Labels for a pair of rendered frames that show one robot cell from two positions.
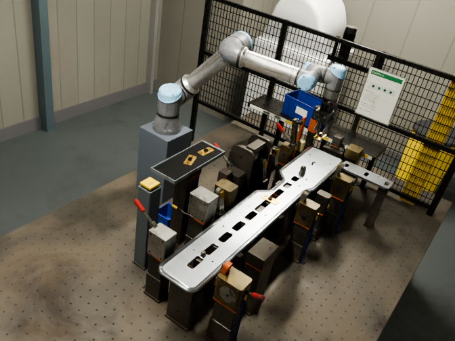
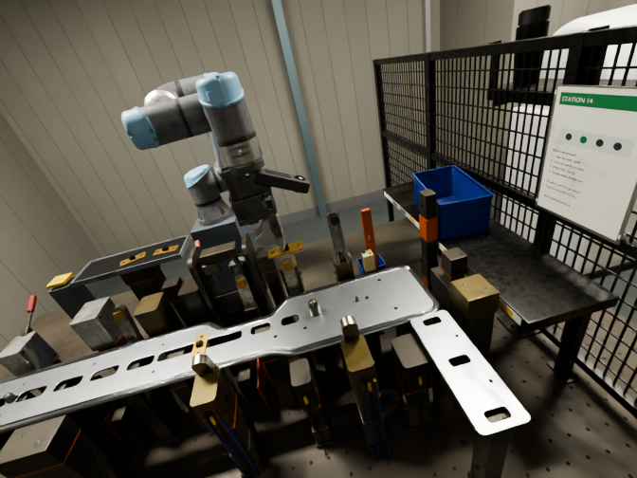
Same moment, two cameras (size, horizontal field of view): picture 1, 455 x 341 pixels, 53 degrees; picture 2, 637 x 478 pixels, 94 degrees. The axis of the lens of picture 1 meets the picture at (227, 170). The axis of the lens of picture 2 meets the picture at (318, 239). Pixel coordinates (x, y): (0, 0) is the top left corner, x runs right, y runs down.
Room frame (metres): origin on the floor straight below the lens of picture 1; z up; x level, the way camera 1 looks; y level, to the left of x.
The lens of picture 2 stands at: (1.80, -0.97, 1.61)
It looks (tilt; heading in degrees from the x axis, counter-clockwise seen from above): 30 degrees down; 57
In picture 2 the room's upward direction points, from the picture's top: 14 degrees counter-clockwise
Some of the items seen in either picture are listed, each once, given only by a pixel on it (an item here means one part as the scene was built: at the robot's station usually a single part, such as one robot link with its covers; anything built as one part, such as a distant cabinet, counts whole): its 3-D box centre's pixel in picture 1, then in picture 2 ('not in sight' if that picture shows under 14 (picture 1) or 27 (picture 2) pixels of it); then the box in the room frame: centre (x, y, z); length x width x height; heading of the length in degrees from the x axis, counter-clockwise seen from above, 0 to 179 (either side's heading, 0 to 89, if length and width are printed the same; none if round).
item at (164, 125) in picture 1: (167, 120); (211, 208); (2.13, 0.36, 1.15); 0.15 x 0.15 x 0.10
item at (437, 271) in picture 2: (326, 170); (444, 315); (2.44, -0.60, 0.85); 0.12 x 0.03 x 0.30; 61
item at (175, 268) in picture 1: (269, 202); (193, 350); (1.78, -0.22, 1.00); 1.38 x 0.22 x 0.02; 151
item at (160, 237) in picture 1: (156, 262); (56, 376); (1.38, 0.22, 0.88); 0.12 x 0.07 x 0.36; 61
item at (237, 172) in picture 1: (226, 201); (213, 322); (1.88, -0.02, 0.89); 0.12 x 0.07 x 0.38; 61
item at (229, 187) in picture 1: (218, 215); (176, 340); (1.75, 0.00, 0.89); 0.12 x 0.08 x 0.38; 61
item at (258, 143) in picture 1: (244, 182); (244, 303); (1.99, -0.10, 0.94); 0.18 x 0.13 x 0.49; 151
